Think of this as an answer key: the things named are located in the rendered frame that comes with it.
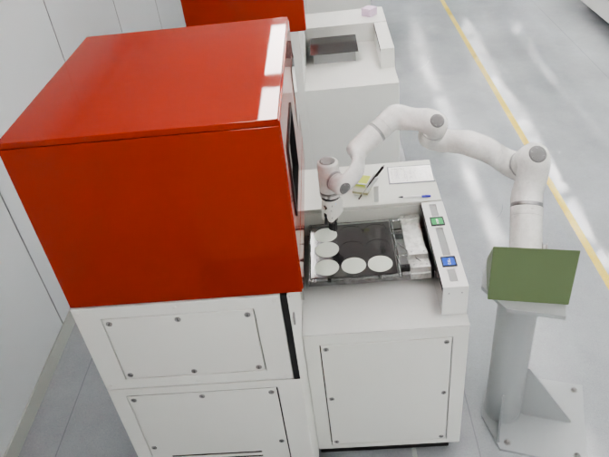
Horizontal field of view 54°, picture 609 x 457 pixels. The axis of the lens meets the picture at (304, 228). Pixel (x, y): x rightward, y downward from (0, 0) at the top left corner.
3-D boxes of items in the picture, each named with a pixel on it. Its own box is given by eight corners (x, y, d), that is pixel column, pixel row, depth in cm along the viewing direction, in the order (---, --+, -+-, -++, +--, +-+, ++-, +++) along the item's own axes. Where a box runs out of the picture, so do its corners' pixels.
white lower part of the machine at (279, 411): (160, 510, 264) (105, 392, 216) (190, 364, 330) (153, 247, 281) (322, 502, 260) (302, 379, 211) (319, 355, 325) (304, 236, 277)
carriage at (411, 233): (410, 279, 241) (410, 274, 239) (400, 225, 270) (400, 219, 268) (431, 278, 241) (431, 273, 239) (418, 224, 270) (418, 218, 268)
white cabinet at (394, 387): (320, 461, 276) (302, 337, 227) (317, 310, 353) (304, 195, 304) (461, 453, 272) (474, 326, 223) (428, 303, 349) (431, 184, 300)
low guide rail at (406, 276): (308, 286, 248) (307, 281, 247) (308, 283, 250) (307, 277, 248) (430, 277, 245) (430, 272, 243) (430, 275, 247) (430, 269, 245)
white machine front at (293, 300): (294, 379, 211) (279, 296, 187) (297, 237, 276) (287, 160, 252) (303, 378, 211) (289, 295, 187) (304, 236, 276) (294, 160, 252)
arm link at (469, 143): (542, 179, 230) (528, 189, 246) (551, 150, 232) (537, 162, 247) (417, 136, 235) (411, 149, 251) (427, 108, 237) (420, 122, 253)
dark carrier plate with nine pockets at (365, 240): (311, 279, 240) (311, 278, 240) (311, 228, 268) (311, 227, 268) (398, 274, 238) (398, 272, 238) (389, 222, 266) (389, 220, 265)
